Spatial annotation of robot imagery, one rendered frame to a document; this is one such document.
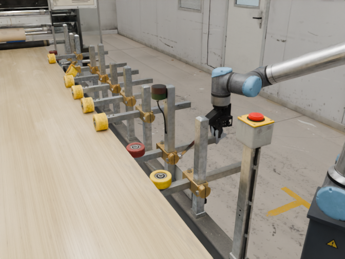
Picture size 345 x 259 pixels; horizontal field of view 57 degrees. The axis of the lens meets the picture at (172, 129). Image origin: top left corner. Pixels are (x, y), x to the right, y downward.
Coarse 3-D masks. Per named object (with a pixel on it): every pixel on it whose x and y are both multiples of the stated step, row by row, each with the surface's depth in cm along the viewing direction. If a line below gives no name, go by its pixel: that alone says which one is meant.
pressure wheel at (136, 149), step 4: (128, 144) 138; (132, 144) 138; (136, 144) 138; (140, 144) 138; (128, 148) 135; (132, 148) 135; (136, 148) 135; (140, 148) 135; (144, 148) 136; (132, 152) 133; (136, 152) 133; (140, 152) 134; (144, 152) 136; (132, 156) 134; (136, 156) 134; (140, 156) 134
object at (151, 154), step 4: (208, 136) 155; (212, 136) 155; (192, 140) 151; (208, 140) 152; (212, 140) 154; (176, 144) 147; (180, 144) 147; (184, 144) 147; (188, 144) 148; (208, 144) 154; (176, 148) 145; (180, 148) 146; (184, 148) 147; (192, 148) 149; (148, 152) 141; (152, 152) 141; (156, 152) 141; (160, 152) 142; (144, 156) 138; (148, 156) 139; (152, 156) 140; (156, 156) 141; (160, 156) 143; (136, 160) 137; (140, 160) 138; (144, 160) 139
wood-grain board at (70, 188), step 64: (0, 64) 269; (0, 128) 154; (64, 128) 154; (0, 192) 108; (64, 192) 108; (128, 192) 108; (0, 256) 83; (64, 256) 83; (128, 256) 83; (192, 256) 83
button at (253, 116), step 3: (249, 114) 85; (252, 114) 84; (255, 114) 84; (258, 114) 84; (261, 114) 84; (249, 117) 84; (252, 117) 83; (255, 117) 83; (258, 117) 82; (261, 117) 83; (255, 120) 83; (258, 120) 83
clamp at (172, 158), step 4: (156, 144) 147; (160, 144) 145; (156, 148) 148; (160, 148) 143; (164, 152) 140; (172, 152) 139; (176, 152) 139; (164, 156) 141; (168, 156) 138; (172, 156) 137; (176, 156) 138; (164, 160) 142; (168, 160) 137; (172, 160) 138; (176, 160) 139; (172, 164) 139
